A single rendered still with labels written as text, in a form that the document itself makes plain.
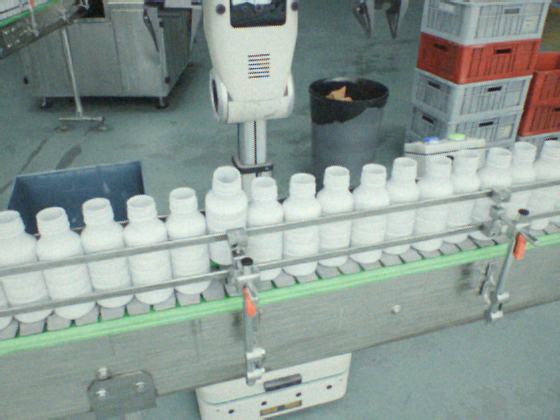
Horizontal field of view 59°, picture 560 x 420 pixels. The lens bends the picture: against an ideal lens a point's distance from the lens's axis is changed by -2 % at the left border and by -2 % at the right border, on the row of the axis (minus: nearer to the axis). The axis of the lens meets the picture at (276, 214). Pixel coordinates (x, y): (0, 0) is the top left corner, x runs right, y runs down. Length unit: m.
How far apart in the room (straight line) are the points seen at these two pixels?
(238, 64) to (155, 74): 3.11
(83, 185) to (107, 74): 3.21
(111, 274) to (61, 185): 0.65
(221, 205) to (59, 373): 0.35
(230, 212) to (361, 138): 2.18
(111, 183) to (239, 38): 0.50
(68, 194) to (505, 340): 1.77
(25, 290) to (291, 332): 0.41
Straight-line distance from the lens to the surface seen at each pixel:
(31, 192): 1.39
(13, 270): 0.73
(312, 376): 1.72
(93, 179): 1.36
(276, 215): 0.74
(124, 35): 4.40
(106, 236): 0.72
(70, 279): 0.74
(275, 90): 1.38
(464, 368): 2.14
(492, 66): 3.23
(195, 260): 0.75
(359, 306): 0.88
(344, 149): 2.84
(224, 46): 1.32
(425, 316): 0.98
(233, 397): 1.67
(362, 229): 0.81
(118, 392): 0.87
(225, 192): 0.68
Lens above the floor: 1.51
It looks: 32 degrees down
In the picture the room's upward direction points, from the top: 1 degrees clockwise
